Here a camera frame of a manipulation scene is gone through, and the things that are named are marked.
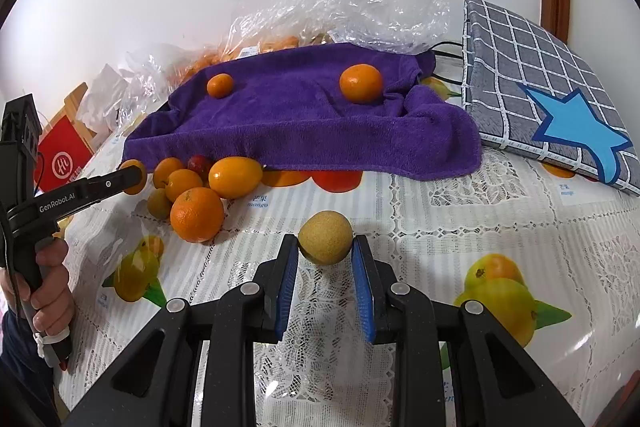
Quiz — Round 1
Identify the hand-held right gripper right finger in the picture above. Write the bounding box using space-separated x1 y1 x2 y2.
350 234 586 427

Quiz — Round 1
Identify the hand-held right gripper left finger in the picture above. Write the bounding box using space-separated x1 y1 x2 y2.
62 234 301 427

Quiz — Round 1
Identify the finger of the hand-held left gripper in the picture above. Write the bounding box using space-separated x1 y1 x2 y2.
75 167 146 204

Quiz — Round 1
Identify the small mandarin orange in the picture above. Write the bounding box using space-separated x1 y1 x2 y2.
152 157 186 189
206 73 235 99
120 159 148 196

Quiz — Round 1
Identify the small yellow-green citrus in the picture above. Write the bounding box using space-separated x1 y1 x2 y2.
146 188 173 221

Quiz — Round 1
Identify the round brown pear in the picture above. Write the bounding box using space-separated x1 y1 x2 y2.
298 211 353 266

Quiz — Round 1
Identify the large round orange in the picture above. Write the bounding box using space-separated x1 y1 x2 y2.
170 187 225 244

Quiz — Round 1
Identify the oval yellow-orange citrus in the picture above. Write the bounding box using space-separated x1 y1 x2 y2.
208 156 264 200

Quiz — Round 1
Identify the purple towel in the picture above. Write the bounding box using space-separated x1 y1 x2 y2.
122 44 483 182

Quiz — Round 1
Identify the person's left forearm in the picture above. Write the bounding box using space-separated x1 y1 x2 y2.
0 307 63 427

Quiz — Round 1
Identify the person's left hand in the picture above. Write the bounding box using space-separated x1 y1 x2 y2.
0 237 77 342

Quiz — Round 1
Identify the red paper bag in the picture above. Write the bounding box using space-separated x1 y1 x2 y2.
35 114 96 195

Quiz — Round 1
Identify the white plastic bag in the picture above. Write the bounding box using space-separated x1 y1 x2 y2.
80 64 133 138

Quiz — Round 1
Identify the lace fruit print tablecloth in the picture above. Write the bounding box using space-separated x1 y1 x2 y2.
50 72 640 427

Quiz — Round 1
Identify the empty clear plastic bag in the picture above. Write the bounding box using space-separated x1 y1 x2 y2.
117 44 201 118

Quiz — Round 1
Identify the clear bag of oranges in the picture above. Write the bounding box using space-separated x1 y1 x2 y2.
170 14 307 80

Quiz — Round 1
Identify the grey checked cushion blue star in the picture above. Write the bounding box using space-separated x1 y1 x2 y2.
460 0 640 198

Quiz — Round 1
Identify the black cable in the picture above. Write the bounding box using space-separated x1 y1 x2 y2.
430 39 468 85

